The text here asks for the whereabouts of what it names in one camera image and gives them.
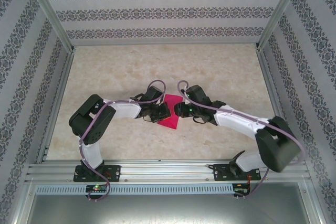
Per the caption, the magenta cloth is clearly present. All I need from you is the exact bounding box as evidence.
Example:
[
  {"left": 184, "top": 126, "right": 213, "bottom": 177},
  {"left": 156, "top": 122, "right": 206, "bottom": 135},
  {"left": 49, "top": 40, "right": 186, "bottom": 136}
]
[{"left": 157, "top": 94, "right": 184, "bottom": 131}]

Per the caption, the grey metal sheet panel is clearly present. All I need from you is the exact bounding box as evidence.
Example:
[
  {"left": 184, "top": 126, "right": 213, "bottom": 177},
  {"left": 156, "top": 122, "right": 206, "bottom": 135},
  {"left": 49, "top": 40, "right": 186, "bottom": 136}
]
[{"left": 26, "top": 194, "right": 316, "bottom": 224}]

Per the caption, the small controller circuit board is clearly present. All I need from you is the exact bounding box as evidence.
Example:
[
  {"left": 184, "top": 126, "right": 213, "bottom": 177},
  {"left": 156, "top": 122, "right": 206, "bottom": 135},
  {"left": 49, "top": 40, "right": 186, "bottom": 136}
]
[
  {"left": 86, "top": 184, "right": 109, "bottom": 193},
  {"left": 234, "top": 187, "right": 251, "bottom": 196}
]

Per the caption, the wide aluminium extrusion rail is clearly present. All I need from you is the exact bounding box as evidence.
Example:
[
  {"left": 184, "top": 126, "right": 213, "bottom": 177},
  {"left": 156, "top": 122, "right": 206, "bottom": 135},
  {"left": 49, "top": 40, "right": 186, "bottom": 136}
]
[{"left": 25, "top": 158, "right": 309, "bottom": 183}]

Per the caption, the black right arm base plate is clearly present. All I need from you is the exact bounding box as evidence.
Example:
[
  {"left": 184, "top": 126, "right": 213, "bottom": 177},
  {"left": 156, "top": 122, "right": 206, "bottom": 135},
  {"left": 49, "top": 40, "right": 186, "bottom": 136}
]
[{"left": 214, "top": 163, "right": 262, "bottom": 182}]

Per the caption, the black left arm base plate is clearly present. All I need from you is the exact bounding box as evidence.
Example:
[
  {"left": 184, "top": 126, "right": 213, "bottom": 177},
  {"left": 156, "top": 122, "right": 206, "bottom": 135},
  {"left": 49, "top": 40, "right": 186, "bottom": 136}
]
[{"left": 73, "top": 165, "right": 121, "bottom": 183}]

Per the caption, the slotted grey cable duct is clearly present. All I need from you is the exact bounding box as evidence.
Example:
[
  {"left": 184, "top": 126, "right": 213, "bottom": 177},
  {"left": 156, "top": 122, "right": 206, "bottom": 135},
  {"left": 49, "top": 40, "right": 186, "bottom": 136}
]
[{"left": 35, "top": 183, "right": 234, "bottom": 195}]

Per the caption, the aluminium frame rail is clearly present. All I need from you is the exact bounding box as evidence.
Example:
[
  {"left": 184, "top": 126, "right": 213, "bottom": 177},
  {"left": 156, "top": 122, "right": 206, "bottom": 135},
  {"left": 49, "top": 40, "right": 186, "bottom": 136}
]
[
  {"left": 256, "top": 47, "right": 296, "bottom": 146},
  {"left": 35, "top": 48, "right": 76, "bottom": 164}
]

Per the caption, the aluminium frame post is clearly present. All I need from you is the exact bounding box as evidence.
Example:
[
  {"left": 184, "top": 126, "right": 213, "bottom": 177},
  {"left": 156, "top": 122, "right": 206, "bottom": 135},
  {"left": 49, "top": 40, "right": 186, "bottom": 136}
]
[
  {"left": 22, "top": 0, "right": 76, "bottom": 51},
  {"left": 257, "top": 0, "right": 308, "bottom": 50}
]

